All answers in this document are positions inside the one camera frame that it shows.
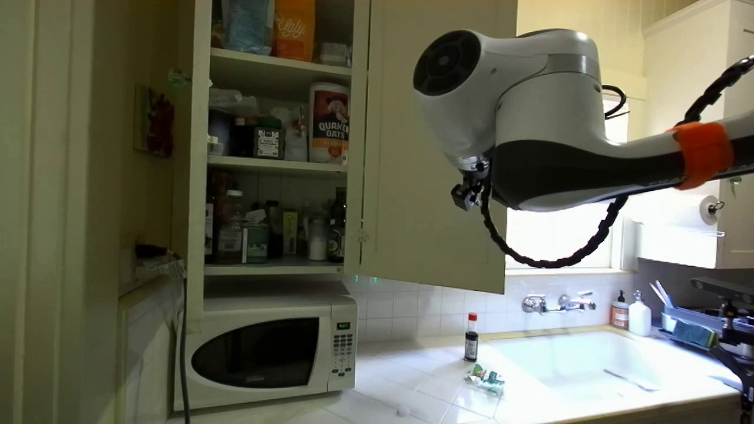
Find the cream cabinet door with knob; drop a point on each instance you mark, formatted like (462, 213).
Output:
(424, 196)

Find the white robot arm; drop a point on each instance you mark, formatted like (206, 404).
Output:
(542, 102)

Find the cream upper cabinet body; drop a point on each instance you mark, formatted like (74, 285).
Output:
(356, 117)

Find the tall dark glass bottle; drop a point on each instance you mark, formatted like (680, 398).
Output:
(334, 227)

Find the small white bottle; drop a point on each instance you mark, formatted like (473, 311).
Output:
(317, 239)

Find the oats canister with red label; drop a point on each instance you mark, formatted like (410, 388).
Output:
(329, 121)

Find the white food bag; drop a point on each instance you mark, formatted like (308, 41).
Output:
(294, 133)

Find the small green box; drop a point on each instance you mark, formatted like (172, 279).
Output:
(257, 235)

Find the dark jar white label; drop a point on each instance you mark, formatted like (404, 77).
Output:
(266, 139)

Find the brown glass jar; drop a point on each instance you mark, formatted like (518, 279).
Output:
(230, 230)

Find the soy sauce bottle red cap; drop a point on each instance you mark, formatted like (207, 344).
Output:
(472, 341)

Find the small white food packet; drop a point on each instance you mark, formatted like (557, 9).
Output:
(334, 53)

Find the white microwave oven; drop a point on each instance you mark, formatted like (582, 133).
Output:
(259, 354)

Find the crumpled clear green plastic wrapper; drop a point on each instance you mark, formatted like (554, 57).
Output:
(483, 376)

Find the bright kitchen window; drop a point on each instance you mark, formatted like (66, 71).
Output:
(572, 230)

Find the orange cereal box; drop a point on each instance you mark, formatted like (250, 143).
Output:
(294, 27)

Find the blue food bag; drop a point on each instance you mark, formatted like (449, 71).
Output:
(247, 23)

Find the brown soap dispenser bottle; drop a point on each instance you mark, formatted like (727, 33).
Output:
(618, 311)

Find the white kitchen sink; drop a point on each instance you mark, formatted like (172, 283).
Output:
(596, 360)

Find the white dish soap bottle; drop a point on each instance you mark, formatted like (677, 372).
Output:
(640, 318)

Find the blue dish rack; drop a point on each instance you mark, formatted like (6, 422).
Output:
(690, 331)

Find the chrome wall faucet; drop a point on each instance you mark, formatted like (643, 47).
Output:
(558, 301)

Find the cream tall wall cabinet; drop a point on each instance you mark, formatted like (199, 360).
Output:
(690, 47)

